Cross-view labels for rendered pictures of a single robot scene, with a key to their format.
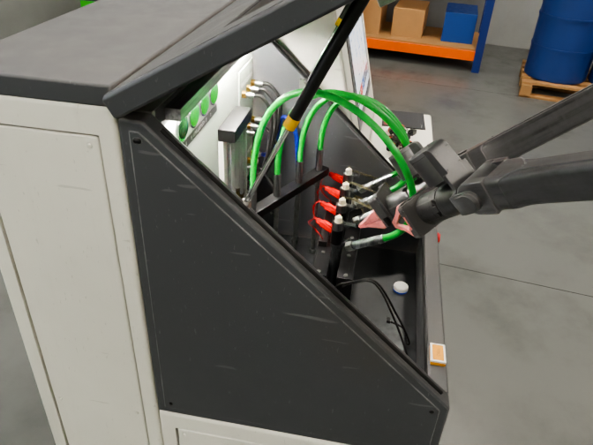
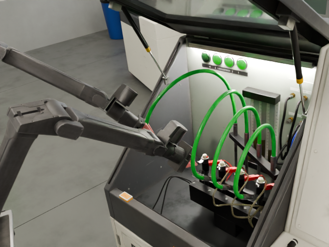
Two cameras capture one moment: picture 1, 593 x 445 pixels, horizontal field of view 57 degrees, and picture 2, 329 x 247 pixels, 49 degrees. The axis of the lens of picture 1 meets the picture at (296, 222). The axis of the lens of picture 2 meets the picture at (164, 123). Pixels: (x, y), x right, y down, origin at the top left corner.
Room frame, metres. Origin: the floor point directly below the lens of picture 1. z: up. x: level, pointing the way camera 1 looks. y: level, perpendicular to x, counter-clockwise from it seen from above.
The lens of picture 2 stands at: (1.66, -1.06, 1.88)
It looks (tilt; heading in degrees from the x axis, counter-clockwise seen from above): 29 degrees down; 129
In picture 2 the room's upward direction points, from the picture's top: 7 degrees counter-clockwise
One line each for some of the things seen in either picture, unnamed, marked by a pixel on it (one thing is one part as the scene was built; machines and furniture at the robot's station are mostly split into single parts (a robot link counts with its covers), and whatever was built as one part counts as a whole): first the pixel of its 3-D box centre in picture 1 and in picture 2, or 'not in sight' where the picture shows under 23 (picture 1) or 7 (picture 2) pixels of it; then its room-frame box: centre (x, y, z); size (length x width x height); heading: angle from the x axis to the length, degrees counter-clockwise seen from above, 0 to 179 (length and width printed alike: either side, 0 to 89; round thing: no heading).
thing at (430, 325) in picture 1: (426, 313); (167, 238); (1.01, -0.33, 0.87); 0.62 x 0.04 x 0.16; 172
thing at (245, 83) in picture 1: (251, 124); (300, 122); (1.32, 0.13, 1.20); 0.13 x 0.03 x 0.31; 172
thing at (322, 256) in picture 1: (337, 259); (231, 209); (1.16, -0.11, 0.91); 0.34 x 0.10 x 0.15; 172
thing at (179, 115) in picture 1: (221, 65); (244, 53); (1.08, 0.17, 1.43); 0.54 x 0.03 x 0.02; 172
